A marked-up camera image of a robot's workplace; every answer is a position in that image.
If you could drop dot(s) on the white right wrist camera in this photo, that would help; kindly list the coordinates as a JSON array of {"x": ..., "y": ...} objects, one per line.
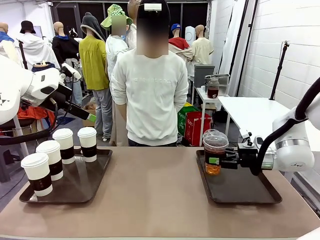
[{"x": 258, "y": 140}]

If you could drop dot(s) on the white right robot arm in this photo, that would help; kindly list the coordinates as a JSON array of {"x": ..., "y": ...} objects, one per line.
[{"x": 292, "y": 152}]

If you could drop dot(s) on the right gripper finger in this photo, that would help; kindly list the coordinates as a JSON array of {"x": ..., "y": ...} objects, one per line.
[
  {"x": 228, "y": 164},
  {"x": 231, "y": 152}
]

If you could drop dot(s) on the cardboard box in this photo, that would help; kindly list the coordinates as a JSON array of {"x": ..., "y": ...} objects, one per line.
[{"x": 90, "y": 123}]

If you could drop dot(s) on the figure with green checkered hat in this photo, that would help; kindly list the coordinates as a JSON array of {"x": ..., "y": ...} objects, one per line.
[{"x": 116, "y": 50}]

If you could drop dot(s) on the mannequin in red top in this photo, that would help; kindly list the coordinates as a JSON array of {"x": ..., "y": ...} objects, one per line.
[{"x": 178, "y": 43}]

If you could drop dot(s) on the mannequin in cream shirt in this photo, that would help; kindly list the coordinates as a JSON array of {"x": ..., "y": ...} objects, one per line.
[{"x": 202, "y": 50}]

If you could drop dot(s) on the hanging denim garments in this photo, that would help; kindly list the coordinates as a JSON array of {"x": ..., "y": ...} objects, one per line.
[{"x": 76, "y": 87}]

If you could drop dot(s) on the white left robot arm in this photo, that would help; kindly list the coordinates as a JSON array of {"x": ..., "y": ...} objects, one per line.
[{"x": 15, "y": 85}]

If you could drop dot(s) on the mannequin with black bucket hat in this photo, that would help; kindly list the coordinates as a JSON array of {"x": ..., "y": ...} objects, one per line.
[{"x": 35, "y": 50}]

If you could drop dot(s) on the mannequin with blue collar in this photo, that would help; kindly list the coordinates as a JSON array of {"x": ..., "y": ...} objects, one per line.
[{"x": 6, "y": 47}]

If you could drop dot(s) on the orange cloth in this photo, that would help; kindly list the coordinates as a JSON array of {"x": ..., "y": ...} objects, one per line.
[{"x": 32, "y": 115}]

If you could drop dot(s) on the mannequin in black sweater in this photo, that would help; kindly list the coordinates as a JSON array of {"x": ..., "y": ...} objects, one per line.
[{"x": 62, "y": 47}]

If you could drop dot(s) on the person in white sweater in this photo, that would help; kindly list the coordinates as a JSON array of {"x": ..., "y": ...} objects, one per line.
[{"x": 150, "y": 100}]

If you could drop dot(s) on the glass jar with dark liquid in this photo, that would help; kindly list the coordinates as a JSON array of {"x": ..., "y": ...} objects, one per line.
[{"x": 213, "y": 88}]

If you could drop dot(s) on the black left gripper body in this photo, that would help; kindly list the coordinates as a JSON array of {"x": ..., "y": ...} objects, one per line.
[{"x": 60, "y": 97}]

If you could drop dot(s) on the tall mannequin in white shirt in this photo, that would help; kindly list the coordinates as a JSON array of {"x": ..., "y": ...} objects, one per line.
[{"x": 131, "y": 37}]

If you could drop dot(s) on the black camera tripod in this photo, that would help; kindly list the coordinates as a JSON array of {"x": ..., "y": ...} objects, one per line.
[{"x": 23, "y": 53}]

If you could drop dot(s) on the person's right forearm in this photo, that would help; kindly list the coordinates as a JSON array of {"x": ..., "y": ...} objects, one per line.
[{"x": 121, "y": 110}]

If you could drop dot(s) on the grey box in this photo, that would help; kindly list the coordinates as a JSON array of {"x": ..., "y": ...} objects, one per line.
[{"x": 202, "y": 75}]

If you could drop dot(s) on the white paper coffee cup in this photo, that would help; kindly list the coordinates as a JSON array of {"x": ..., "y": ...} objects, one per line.
[
  {"x": 63, "y": 146},
  {"x": 37, "y": 173},
  {"x": 87, "y": 143},
  {"x": 51, "y": 157}
]

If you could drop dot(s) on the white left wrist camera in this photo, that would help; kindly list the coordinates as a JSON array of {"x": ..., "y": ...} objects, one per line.
[{"x": 72, "y": 71}]

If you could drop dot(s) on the brown plastic tray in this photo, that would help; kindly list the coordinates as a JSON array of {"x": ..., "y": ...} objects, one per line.
[{"x": 240, "y": 187}]

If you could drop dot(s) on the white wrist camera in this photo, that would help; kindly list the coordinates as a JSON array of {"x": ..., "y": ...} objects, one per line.
[
  {"x": 258, "y": 140},
  {"x": 72, "y": 71}
]

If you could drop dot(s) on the mannequin in yellow blouse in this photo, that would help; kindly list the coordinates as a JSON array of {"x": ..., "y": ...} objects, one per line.
[{"x": 92, "y": 65}]

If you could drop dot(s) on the large white table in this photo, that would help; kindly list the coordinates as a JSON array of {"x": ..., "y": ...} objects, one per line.
[{"x": 250, "y": 110}]

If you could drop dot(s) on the green bag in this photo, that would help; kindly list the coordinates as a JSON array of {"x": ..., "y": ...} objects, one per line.
[{"x": 183, "y": 120}]

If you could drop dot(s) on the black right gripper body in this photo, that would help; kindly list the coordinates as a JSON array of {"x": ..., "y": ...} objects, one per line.
[{"x": 247, "y": 157}]

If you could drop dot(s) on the white round appliance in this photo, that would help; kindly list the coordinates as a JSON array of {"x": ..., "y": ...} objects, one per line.
[{"x": 190, "y": 36}]

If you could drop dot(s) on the navy torso form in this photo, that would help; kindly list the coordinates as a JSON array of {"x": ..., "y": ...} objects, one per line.
[{"x": 43, "y": 67}]

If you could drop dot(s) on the small white side table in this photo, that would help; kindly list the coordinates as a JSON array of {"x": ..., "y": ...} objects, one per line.
[{"x": 222, "y": 95}]

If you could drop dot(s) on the metal container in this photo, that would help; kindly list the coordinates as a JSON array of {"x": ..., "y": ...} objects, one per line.
[{"x": 222, "y": 78}]

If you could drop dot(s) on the red bag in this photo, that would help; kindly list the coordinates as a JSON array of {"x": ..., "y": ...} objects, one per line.
[{"x": 197, "y": 127}]

